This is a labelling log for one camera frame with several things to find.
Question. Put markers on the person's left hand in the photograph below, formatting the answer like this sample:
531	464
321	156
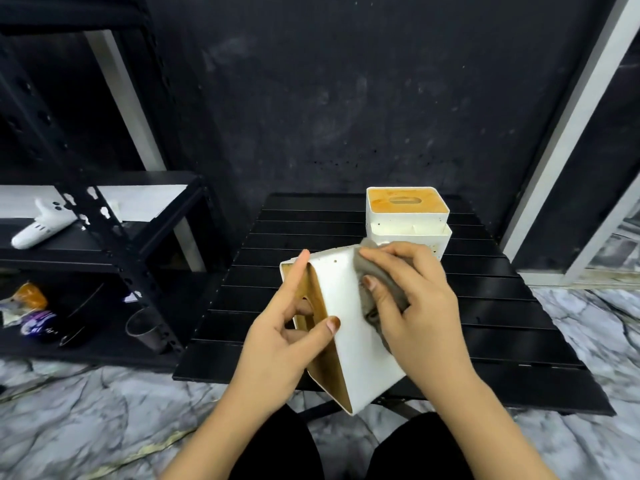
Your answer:
265	359

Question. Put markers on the person's right hand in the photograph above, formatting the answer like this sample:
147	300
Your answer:
430	339

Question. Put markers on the grey cleaning cloth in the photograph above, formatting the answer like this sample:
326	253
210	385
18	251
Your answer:
372	267

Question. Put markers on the person's black trousers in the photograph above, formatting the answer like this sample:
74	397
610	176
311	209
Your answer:
285	454

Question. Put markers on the grey metal cup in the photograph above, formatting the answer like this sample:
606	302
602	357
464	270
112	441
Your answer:
147	332

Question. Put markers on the black metal shelf rack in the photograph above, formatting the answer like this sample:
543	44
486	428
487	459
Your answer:
120	257

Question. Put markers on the white board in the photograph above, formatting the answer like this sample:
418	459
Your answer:
150	202

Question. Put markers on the orange snack packet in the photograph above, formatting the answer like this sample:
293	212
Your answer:
32	296

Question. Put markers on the white handheld controller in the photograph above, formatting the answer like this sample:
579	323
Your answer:
37	229

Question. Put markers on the black table leg frame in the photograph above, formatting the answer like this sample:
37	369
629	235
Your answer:
320	408

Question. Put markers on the white door frame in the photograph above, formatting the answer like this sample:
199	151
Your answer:
570	129

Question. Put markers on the white frame post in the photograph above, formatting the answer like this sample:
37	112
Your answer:
125	99

